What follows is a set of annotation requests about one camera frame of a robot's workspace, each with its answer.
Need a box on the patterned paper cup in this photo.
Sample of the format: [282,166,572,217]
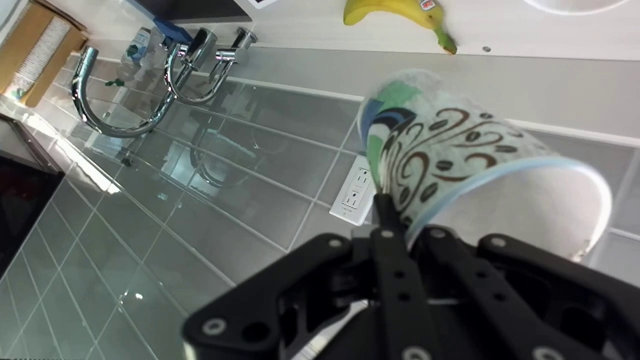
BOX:
[357,69,612,263]

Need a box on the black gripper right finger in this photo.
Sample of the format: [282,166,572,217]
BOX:
[417,226,640,360]

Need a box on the yellow banana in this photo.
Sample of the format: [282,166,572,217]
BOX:
[341,0,457,55]

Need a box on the chrome sink faucet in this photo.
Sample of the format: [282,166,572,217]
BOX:
[69,29,255,139]

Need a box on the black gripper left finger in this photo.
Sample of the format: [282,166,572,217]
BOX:
[181,197,439,360]

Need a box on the white wall outlet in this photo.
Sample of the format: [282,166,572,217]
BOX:
[329,156,376,226]

